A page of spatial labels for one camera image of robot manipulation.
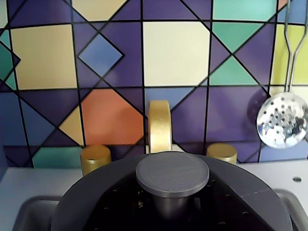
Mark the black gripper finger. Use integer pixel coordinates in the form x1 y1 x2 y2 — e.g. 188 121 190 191
191 179 257 231
91 177 157 231

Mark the dark gray round knobbed lid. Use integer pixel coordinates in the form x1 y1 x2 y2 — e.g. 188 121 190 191
51 151 293 231

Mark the gold faucet knob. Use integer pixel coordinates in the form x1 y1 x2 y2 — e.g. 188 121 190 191
80 144 112 176
206 142 238 164

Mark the gray sink basin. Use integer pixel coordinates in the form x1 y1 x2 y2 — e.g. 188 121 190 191
20 188 308 231

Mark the gold faucet spout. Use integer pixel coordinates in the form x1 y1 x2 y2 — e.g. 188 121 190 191
145 100 186 155

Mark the metal perforated skimmer spoon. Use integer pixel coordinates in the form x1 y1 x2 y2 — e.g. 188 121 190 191
256 0 308 149

